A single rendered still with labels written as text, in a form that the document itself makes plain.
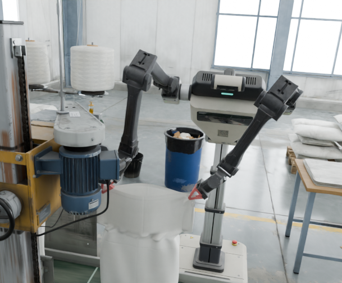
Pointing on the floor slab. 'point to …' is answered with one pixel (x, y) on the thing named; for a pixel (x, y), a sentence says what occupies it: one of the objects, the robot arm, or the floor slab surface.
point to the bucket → (134, 167)
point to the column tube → (7, 140)
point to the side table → (301, 173)
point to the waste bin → (182, 159)
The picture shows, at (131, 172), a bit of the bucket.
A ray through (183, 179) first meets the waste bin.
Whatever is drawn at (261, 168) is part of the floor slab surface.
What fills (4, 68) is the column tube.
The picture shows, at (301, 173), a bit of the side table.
